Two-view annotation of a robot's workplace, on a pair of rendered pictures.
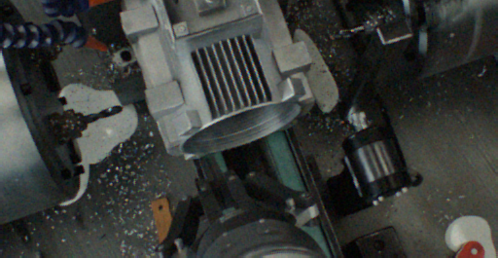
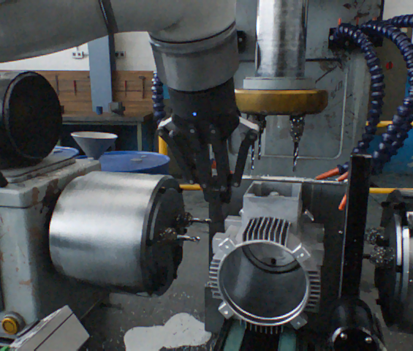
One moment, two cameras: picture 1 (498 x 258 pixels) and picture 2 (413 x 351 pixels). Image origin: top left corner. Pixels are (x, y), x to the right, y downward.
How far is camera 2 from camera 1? 0.65 m
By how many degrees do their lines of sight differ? 64
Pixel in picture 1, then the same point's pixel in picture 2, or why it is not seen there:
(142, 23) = (235, 219)
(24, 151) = (140, 205)
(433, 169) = not seen: outside the picture
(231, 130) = (257, 315)
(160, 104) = (219, 237)
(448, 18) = not seen: outside the picture
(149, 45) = (233, 228)
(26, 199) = (122, 239)
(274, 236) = not seen: hidden behind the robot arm
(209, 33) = (264, 199)
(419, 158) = not seen: outside the picture
